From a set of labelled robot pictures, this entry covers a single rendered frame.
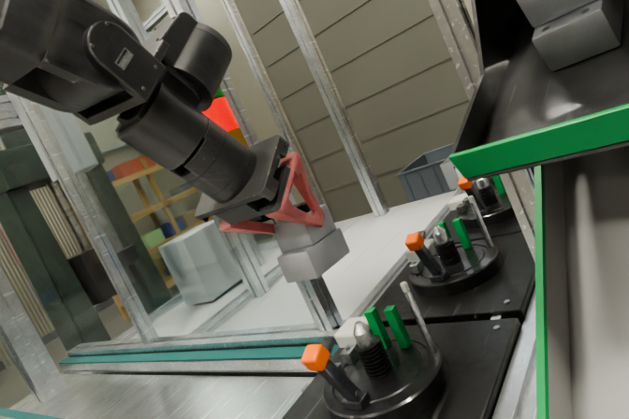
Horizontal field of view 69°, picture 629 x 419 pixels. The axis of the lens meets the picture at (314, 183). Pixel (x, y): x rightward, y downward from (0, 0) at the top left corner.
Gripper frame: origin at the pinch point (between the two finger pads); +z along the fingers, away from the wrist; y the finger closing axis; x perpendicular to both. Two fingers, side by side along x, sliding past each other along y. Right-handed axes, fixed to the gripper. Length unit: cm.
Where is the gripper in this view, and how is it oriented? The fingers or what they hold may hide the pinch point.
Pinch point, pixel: (300, 222)
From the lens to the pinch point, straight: 47.6
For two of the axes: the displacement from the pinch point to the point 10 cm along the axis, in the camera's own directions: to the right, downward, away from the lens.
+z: 6.5, 5.1, 5.5
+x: -1.9, 8.2, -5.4
